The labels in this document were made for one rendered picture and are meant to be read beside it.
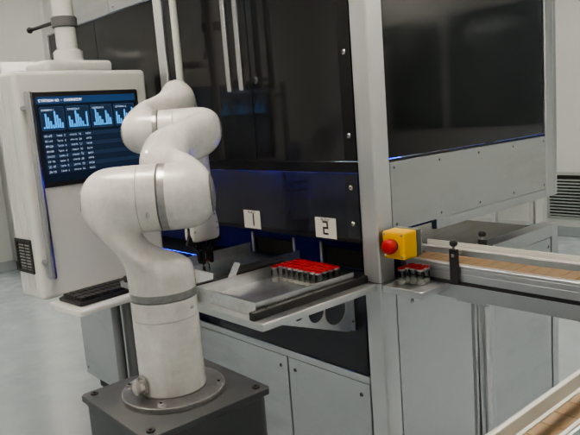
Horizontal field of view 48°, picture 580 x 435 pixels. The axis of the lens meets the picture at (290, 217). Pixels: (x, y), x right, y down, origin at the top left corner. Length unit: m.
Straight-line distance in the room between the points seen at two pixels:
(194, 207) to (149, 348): 0.26
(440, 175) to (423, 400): 0.66
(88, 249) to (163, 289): 1.23
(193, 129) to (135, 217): 0.36
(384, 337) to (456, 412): 0.47
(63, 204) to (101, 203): 1.17
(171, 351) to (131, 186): 0.30
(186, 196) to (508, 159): 1.37
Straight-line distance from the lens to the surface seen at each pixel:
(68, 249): 2.31
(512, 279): 1.65
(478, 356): 1.82
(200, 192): 1.11
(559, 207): 6.61
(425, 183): 1.88
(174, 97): 1.59
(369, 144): 1.70
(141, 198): 1.11
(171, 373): 1.19
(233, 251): 2.23
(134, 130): 1.50
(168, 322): 1.16
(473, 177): 2.07
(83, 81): 2.35
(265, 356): 2.23
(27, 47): 7.19
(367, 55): 1.70
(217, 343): 2.45
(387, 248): 1.67
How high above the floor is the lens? 1.36
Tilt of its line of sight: 9 degrees down
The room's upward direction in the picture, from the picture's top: 4 degrees counter-clockwise
